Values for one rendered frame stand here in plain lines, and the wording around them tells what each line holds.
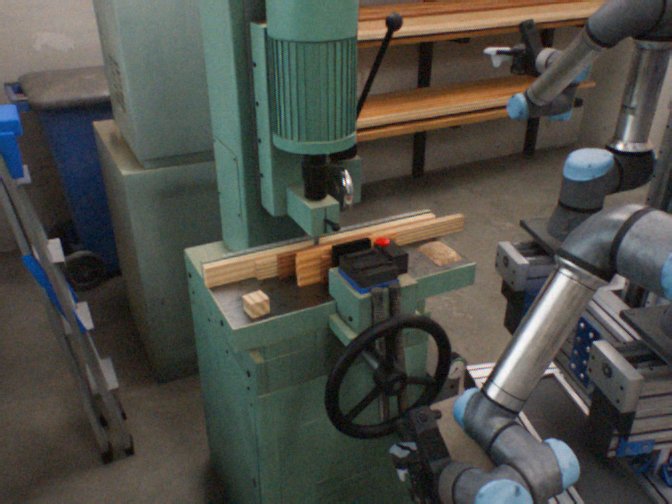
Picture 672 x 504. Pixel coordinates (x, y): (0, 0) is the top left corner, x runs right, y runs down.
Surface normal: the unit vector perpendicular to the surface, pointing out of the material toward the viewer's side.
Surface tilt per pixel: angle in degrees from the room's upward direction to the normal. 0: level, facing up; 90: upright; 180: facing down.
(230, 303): 0
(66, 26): 90
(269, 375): 90
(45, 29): 90
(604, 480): 0
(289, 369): 90
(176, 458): 0
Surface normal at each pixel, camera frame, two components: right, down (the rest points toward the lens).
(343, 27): 0.72, 0.33
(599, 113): -0.90, 0.21
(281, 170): 0.45, 0.42
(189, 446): 0.00, -0.88
